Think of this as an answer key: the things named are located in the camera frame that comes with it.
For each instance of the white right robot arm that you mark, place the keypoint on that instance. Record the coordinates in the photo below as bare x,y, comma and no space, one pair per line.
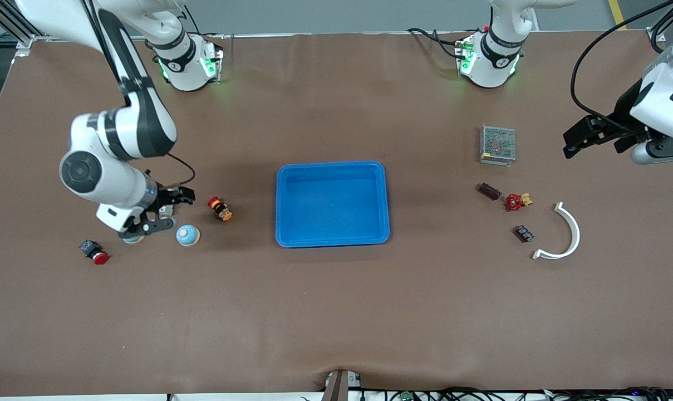
119,128

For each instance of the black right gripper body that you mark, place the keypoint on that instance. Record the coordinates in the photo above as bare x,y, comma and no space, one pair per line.
165,201

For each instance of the white circuit breaker red switch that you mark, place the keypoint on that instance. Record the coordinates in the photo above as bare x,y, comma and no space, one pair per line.
165,210

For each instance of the light blue call bell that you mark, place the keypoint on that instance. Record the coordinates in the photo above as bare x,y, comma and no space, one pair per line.
187,235
130,240

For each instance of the red yellow emergency stop button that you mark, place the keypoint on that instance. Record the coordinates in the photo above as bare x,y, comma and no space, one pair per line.
220,209

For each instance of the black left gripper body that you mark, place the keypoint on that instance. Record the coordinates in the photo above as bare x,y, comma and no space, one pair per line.
621,118

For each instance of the grey metal mount bracket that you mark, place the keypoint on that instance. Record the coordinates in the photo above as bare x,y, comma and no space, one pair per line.
339,385

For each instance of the blue plastic tray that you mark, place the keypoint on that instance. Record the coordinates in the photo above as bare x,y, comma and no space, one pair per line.
336,211

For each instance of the metal mesh power supply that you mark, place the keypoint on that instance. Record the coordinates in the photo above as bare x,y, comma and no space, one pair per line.
497,143

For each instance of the white curved plastic bracket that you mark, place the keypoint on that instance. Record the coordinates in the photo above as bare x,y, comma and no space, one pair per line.
576,234

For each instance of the aluminium frame corner plate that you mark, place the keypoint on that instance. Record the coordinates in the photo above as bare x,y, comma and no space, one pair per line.
656,34

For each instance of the brown cylindrical capacitor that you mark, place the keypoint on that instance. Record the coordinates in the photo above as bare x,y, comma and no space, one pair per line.
489,191

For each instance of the small black terminal block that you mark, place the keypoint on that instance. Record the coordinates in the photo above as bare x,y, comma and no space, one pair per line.
524,233

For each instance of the red mushroom button dark body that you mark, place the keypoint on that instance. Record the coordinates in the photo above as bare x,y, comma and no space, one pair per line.
94,252

